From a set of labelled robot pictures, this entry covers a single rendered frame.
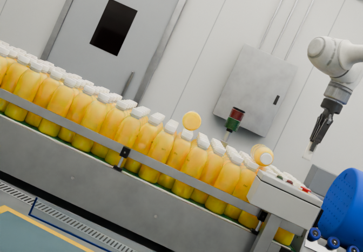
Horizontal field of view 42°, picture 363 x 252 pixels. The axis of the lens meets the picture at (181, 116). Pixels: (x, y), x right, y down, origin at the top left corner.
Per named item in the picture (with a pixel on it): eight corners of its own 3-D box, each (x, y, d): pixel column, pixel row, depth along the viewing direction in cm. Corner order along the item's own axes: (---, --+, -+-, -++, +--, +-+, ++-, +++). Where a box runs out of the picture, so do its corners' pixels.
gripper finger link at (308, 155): (317, 144, 174) (318, 144, 174) (309, 161, 175) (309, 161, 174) (310, 140, 174) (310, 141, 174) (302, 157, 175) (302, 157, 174)
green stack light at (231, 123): (237, 132, 209) (241, 122, 209) (223, 126, 209) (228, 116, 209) (235, 131, 216) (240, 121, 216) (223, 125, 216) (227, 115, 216)
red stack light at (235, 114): (242, 122, 209) (246, 114, 209) (228, 116, 209) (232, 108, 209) (240, 121, 216) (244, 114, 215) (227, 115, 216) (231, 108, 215)
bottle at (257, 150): (270, 159, 181) (277, 167, 163) (251, 163, 182) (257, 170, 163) (266, 142, 181) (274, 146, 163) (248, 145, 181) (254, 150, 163)
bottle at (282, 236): (288, 242, 165) (311, 194, 164) (290, 248, 158) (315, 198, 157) (269, 233, 165) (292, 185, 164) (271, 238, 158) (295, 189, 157)
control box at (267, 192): (309, 231, 143) (324, 201, 143) (249, 203, 143) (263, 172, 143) (301, 222, 153) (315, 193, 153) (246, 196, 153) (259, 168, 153)
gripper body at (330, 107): (347, 105, 169) (335, 129, 170) (340, 105, 178) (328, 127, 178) (328, 96, 169) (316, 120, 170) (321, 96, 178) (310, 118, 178)
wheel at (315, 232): (322, 230, 168) (320, 231, 169) (311, 224, 168) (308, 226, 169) (320, 241, 165) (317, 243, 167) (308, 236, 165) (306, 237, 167)
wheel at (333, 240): (341, 238, 168) (338, 240, 169) (330, 233, 168) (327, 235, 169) (340, 250, 165) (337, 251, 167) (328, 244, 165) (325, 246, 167)
